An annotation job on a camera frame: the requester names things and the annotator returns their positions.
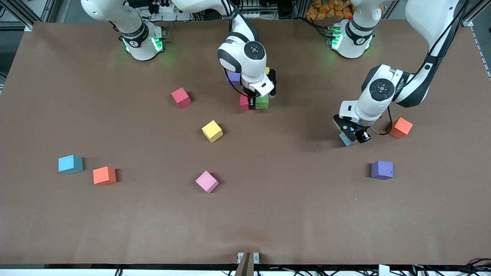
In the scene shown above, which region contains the metal clamp bracket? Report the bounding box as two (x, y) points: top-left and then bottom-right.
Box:
(237, 252), (260, 265)

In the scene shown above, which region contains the aluminium frame post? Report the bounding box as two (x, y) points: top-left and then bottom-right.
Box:
(0, 0), (34, 31)
(462, 0), (491, 27)

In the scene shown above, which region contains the orange foam cube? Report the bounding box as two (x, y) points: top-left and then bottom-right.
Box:
(93, 166), (117, 186)
(387, 117), (414, 140)

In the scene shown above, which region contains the pink foam cube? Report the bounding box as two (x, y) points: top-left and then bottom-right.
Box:
(195, 171), (219, 194)

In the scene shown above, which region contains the brown table cover sheet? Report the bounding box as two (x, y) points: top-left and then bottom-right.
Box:
(0, 18), (491, 266)

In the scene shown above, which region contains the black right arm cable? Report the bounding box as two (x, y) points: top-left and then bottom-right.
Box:
(224, 69), (250, 97)

